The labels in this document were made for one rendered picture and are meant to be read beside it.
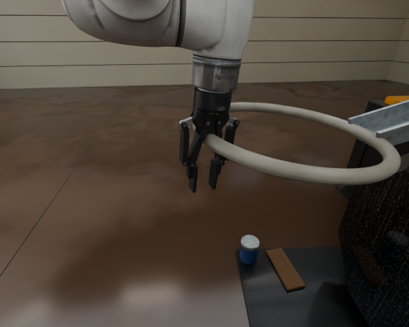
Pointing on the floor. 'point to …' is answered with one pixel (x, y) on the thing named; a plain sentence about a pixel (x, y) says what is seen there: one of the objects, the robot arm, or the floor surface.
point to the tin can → (248, 249)
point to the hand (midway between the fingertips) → (203, 176)
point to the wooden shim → (285, 269)
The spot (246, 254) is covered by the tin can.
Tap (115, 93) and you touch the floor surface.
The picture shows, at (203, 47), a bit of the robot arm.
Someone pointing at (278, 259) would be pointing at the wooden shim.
